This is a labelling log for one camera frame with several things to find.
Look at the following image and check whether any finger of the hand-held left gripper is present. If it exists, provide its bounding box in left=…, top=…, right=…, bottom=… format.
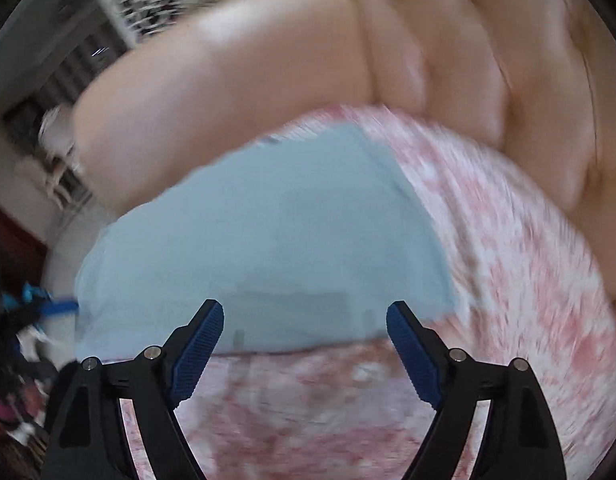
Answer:
left=38, top=299, right=80, bottom=319

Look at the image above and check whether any light blue shirt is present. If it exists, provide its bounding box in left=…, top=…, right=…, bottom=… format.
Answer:
left=74, top=122, right=463, bottom=356

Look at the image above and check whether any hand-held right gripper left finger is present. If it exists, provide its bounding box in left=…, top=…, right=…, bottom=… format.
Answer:
left=48, top=299, right=225, bottom=480

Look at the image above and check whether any pink floral blanket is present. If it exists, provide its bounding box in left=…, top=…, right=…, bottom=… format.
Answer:
left=103, top=105, right=616, bottom=480

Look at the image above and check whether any beige tufted leather sofa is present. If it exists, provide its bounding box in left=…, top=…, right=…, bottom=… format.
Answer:
left=38, top=0, right=616, bottom=311

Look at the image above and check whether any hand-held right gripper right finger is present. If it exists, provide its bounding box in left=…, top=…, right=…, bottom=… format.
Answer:
left=386, top=300, right=571, bottom=480

